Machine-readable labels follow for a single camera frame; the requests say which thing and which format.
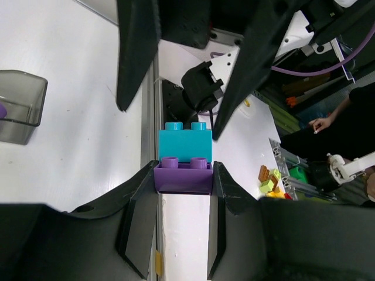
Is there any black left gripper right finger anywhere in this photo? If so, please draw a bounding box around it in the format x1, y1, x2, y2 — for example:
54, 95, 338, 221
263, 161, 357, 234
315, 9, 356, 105
207, 162, 374, 280

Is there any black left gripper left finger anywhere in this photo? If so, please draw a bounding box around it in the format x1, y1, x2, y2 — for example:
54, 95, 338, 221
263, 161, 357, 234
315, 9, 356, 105
1, 160, 158, 280

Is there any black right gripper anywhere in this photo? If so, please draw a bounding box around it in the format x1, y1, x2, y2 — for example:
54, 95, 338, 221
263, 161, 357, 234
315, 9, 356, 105
115, 0, 375, 142

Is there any purple lego brick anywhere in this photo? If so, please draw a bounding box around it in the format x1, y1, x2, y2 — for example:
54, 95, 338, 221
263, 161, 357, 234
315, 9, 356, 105
154, 156, 213, 195

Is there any small teal lego plate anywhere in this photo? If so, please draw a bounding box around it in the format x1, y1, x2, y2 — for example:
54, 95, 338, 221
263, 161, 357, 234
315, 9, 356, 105
158, 122, 213, 163

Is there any loose lego pile outside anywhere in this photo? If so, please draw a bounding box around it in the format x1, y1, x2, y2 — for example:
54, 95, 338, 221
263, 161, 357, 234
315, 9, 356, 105
258, 165, 292, 200

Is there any yellow tape roll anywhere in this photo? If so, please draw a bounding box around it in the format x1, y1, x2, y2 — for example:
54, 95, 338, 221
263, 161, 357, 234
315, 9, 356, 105
239, 99, 255, 118

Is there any person hand outside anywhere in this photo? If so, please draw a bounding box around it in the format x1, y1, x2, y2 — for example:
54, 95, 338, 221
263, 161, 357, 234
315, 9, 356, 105
309, 117, 332, 134

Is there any purple lego in grey bin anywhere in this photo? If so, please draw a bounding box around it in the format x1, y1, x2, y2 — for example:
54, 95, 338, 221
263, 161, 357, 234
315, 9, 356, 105
0, 104, 7, 119

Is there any dark grey plastic container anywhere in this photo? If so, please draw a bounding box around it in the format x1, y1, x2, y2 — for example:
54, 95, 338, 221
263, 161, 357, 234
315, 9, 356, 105
1, 70, 48, 145

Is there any aluminium front rail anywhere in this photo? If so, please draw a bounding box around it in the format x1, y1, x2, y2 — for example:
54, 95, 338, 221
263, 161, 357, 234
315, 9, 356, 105
141, 56, 164, 280

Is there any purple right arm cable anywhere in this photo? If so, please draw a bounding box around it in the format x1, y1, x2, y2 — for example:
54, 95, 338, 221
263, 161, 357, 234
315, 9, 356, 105
208, 23, 375, 127

